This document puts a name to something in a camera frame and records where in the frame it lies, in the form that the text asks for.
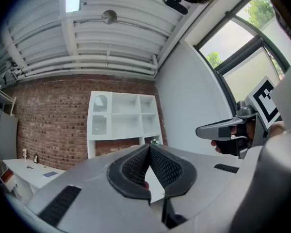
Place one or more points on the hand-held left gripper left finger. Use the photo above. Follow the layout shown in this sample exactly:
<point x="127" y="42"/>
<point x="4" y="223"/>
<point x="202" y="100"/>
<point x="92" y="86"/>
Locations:
<point x="126" y="176"/>

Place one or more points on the small black picture frame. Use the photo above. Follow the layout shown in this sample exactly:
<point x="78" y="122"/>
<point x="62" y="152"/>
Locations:
<point x="36" y="158"/>

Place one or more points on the white side table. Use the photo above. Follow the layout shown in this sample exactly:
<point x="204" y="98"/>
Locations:
<point x="31" y="176"/>

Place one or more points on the low white book rack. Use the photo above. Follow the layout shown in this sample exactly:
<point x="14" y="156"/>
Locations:
<point x="6" y="176"/>

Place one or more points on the grey cabinet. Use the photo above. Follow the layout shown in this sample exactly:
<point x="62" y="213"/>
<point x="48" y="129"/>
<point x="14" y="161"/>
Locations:
<point x="7" y="135"/>

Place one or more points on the round metal ceiling fixture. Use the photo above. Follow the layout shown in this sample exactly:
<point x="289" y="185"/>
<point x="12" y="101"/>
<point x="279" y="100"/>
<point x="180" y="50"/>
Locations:
<point x="109" y="17"/>

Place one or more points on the small pale figurine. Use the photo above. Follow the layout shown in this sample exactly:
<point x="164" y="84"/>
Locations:
<point x="25" y="153"/>

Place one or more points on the potted plant in white pot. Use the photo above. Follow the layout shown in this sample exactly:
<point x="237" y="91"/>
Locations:
<point x="155" y="141"/>

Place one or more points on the white metal rack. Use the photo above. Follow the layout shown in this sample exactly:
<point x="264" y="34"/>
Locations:
<point x="4" y="99"/>

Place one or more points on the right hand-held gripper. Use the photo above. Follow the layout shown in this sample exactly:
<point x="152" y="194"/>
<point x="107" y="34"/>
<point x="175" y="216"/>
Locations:
<point x="264" y="101"/>

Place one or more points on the black head-worn camera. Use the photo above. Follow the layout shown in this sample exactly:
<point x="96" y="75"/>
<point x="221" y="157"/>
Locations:
<point x="175" y="4"/>

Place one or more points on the person's right hand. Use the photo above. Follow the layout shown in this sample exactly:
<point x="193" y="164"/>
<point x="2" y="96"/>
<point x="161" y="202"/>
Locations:
<point x="214" y="145"/>

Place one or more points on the white wooden cabinet with shelves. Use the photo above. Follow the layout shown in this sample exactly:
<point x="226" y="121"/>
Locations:
<point x="126" y="116"/>

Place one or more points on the teal notebook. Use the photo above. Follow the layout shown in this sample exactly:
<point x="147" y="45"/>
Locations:
<point x="49" y="174"/>

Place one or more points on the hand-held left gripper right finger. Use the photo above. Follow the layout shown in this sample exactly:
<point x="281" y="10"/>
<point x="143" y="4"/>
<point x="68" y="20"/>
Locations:
<point x="177" y="173"/>

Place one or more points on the black window frame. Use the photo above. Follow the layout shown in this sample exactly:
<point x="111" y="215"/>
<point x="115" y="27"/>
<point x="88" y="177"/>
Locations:
<point x="247" y="57"/>

